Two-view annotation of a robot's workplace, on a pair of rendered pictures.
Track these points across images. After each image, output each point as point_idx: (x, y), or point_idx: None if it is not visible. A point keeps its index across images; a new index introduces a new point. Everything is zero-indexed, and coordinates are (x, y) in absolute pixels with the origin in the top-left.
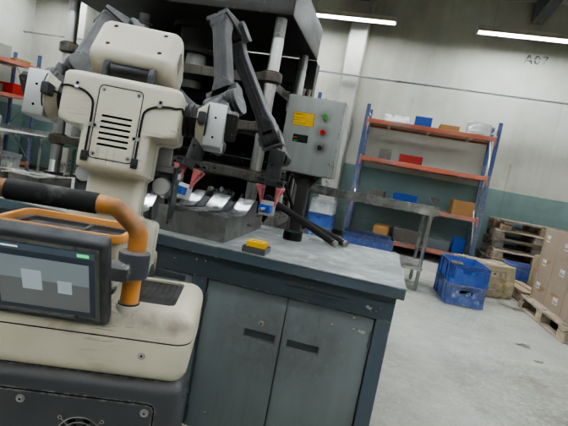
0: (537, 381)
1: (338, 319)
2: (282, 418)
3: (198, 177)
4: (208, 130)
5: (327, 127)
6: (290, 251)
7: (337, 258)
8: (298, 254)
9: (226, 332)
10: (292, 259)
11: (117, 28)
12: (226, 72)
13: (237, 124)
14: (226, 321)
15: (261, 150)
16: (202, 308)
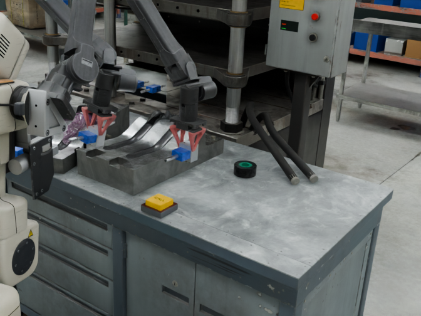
0: None
1: (244, 292)
2: None
3: (108, 121)
4: (31, 119)
5: (321, 9)
6: (210, 203)
7: (269, 212)
8: (215, 210)
9: (148, 286)
10: (192, 222)
11: None
12: (76, 29)
13: (65, 106)
14: (146, 275)
15: (237, 49)
16: (124, 259)
